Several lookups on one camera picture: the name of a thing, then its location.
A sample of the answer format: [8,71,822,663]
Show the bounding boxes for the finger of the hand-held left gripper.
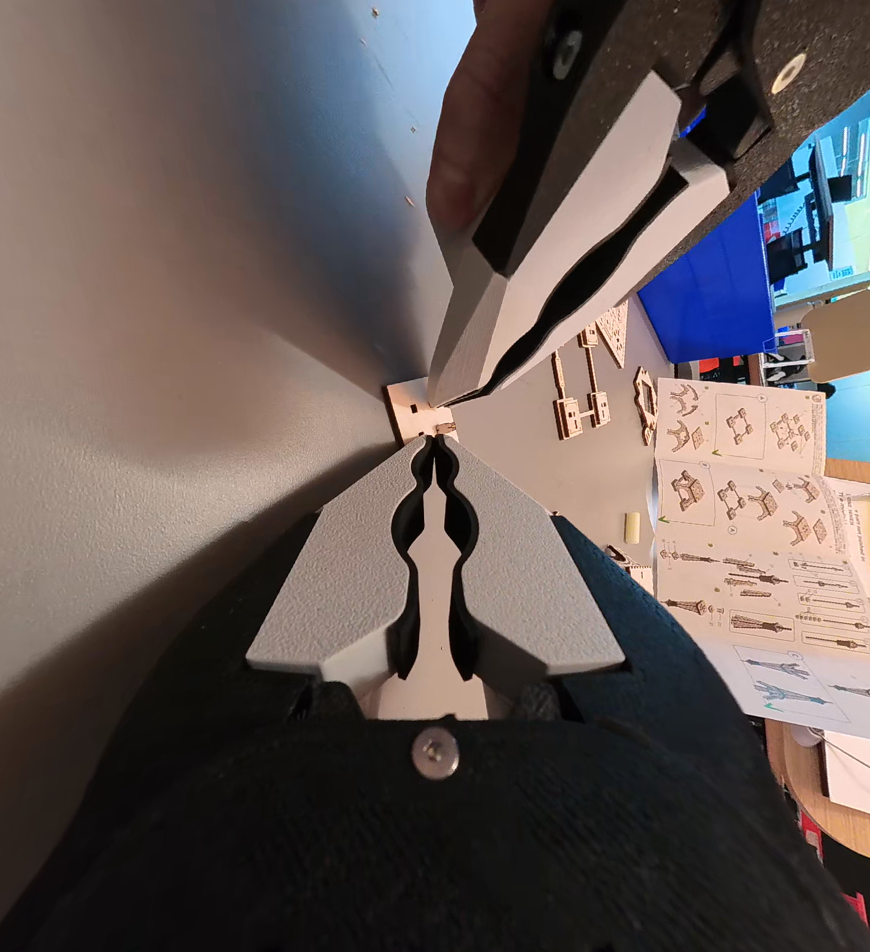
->
[426,70,690,410]
[450,140,731,409]

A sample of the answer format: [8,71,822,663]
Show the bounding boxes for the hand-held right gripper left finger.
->
[245,435,437,718]

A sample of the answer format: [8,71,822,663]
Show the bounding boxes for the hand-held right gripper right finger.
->
[437,435,625,700]

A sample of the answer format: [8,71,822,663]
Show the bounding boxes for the small square wooden plate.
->
[384,378,437,447]

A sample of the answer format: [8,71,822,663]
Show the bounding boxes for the grey desk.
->
[0,0,704,952]

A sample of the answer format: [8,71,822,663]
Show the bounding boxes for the person's left hand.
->
[426,0,555,233]

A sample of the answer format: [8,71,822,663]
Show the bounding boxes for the blue plastic bin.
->
[637,189,778,365]

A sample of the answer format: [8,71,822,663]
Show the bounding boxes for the wooden tower base model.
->
[606,546,655,596]

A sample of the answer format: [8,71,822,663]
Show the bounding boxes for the wooden puzzle sheet with arcs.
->
[595,301,629,369]

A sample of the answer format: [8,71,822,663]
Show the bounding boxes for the folded paper assembly instructions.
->
[651,378,870,733]

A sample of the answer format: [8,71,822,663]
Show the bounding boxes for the light wooden side table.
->
[766,457,870,875]

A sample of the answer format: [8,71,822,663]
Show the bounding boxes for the wooden four-square frame piece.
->
[550,320,613,443]

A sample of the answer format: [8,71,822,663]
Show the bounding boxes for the wooden diamond frame piece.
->
[632,366,659,447]

